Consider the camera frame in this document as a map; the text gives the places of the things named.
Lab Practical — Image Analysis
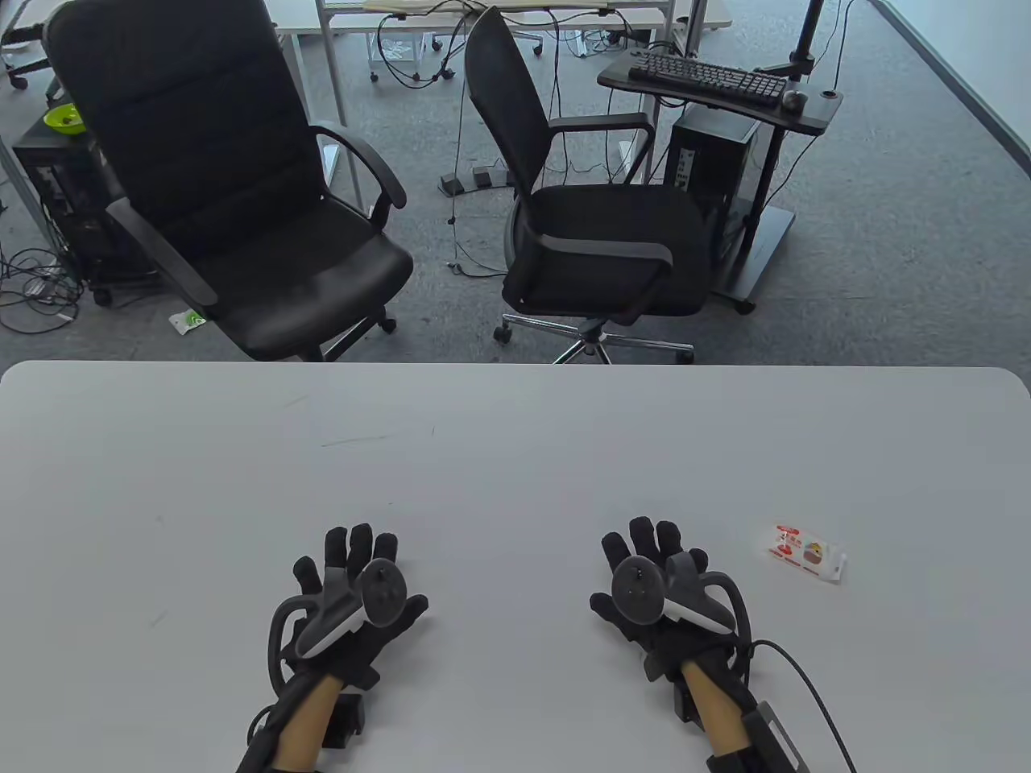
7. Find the black leather office chair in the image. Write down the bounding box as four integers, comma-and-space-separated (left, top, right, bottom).
44, 0, 416, 363

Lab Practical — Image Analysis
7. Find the white desk frame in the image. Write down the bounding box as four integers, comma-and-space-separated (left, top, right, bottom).
266, 0, 710, 210

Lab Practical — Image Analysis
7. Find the grey hand controller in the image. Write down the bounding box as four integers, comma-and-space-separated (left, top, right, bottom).
268, 560, 408, 685
612, 550, 754, 645

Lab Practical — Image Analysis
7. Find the person's right forearm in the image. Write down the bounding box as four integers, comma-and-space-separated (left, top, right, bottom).
681, 660, 758, 773

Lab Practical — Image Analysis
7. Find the black glove sensor module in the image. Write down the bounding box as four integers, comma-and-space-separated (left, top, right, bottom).
236, 676, 323, 773
741, 701, 810, 773

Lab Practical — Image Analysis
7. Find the black computer tower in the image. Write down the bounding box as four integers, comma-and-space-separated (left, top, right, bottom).
665, 105, 762, 222
12, 121, 162, 307

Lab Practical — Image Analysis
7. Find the black swivel chair base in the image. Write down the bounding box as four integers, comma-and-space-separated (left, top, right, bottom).
0, 0, 57, 89

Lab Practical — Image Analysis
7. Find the person's right hand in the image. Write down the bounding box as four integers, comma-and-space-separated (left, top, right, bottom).
590, 517, 754, 685

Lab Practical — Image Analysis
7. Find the black right glove cable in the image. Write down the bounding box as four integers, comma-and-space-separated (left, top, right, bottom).
749, 639, 859, 773

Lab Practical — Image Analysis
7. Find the black keyboard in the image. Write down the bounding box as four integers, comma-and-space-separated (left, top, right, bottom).
628, 51, 790, 105

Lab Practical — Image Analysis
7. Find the tangle of floor cables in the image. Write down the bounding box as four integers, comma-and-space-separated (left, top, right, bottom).
0, 246, 85, 335

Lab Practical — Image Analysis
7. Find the black left glove sensor module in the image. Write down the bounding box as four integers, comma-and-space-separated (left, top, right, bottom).
236, 676, 323, 773

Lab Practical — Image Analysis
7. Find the black right glove sensor module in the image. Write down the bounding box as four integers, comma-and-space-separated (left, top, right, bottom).
741, 701, 810, 773

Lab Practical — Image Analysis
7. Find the grey left hand controller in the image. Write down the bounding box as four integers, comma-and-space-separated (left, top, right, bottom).
268, 560, 408, 685

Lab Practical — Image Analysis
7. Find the black rolling computer stand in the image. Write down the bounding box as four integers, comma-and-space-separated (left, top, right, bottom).
598, 48, 845, 315

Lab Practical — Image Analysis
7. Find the grey right hand controller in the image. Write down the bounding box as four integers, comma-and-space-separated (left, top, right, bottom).
612, 550, 754, 645

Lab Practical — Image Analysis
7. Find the black monitor pole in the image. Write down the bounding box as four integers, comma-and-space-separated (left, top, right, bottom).
757, 0, 826, 81

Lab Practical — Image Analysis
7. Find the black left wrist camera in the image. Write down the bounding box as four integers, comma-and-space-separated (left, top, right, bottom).
322, 694, 365, 746

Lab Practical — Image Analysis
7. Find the person's left hand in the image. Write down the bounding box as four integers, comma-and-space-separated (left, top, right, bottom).
270, 523, 429, 693

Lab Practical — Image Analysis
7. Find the black mesh office chair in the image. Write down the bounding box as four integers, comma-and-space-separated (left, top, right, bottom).
463, 6, 714, 365

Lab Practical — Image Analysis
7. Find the small white wet wipes pack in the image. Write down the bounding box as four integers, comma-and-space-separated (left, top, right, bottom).
765, 522, 847, 585

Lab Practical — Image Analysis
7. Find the grey floor power strip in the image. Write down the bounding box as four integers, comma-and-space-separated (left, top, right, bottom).
439, 165, 516, 196

